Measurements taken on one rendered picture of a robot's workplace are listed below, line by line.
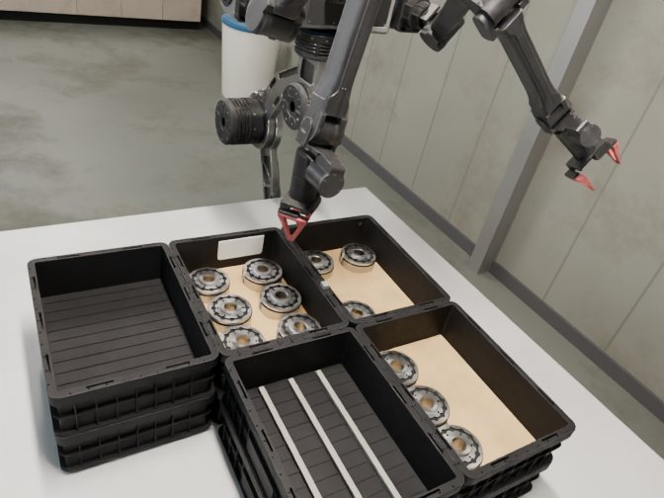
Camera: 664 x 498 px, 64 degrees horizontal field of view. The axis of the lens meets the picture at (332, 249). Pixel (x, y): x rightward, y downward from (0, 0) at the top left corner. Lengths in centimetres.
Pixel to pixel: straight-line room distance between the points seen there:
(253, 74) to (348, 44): 370
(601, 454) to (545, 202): 172
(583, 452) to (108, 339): 115
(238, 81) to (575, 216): 298
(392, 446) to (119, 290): 73
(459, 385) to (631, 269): 165
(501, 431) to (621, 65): 193
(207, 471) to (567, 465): 83
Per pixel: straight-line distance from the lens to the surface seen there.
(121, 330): 128
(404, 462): 113
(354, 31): 105
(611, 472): 153
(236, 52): 470
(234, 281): 141
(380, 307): 142
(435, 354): 135
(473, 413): 126
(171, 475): 120
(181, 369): 106
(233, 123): 207
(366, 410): 118
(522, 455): 111
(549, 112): 149
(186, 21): 680
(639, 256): 279
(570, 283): 301
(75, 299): 136
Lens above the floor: 172
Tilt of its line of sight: 34 degrees down
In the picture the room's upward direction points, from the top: 13 degrees clockwise
